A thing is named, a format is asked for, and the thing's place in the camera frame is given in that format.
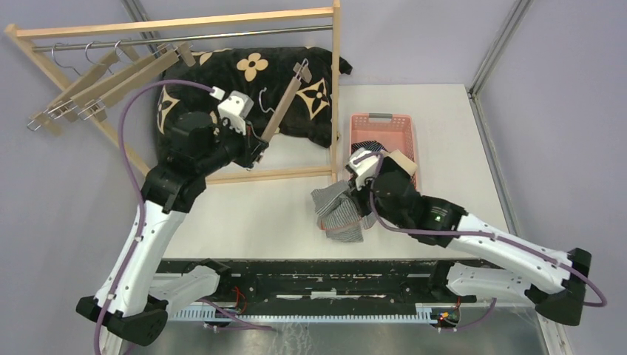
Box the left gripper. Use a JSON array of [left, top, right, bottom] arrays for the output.
[[198, 116, 268, 176]]

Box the grey striped underwear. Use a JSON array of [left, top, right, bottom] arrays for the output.
[[311, 180, 374, 243]]

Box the navy striped underwear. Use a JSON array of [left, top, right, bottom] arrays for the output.
[[350, 140, 386, 154]]

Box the wooden clip hanger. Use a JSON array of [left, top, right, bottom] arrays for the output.
[[44, 49, 178, 121], [74, 41, 195, 121], [258, 58, 312, 143], [27, 43, 119, 137]]

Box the black underwear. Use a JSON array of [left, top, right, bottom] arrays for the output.
[[384, 149, 418, 178]]

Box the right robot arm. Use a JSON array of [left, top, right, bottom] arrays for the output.
[[346, 151, 592, 326]]

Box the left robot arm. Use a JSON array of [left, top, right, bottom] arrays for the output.
[[76, 112, 269, 346]]

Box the empty wooden clip hanger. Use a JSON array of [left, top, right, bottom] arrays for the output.
[[27, 43, 119, 137]]

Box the pink plastic basket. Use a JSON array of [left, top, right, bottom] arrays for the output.
[[349, 113, 419, 189]]

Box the black floral blanket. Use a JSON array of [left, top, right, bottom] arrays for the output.
[[155, 46, 353, 170]]

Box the metal hanging rod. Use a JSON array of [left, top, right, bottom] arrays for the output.
[[33, 24, 333, 53]]

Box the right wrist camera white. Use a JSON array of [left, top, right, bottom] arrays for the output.
[[345, 147, 383, 190]]

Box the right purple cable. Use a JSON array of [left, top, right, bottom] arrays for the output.
[[352, 152, 609, 334]]

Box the purple cable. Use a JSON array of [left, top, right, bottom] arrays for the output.
[[92, 79, 217, 355], [352, 152, 609, 334]]

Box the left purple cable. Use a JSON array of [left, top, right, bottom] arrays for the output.
[[92, 79, 217, 355]]

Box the white cable duct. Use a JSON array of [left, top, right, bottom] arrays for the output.
[[169, 302, 458, 325]]

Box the aluminium corner post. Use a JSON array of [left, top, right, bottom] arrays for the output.
[[467, 0, 534, 98]]

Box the wooden clothes rack frame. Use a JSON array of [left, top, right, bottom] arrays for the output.
[[4, 1, 341, 184]]

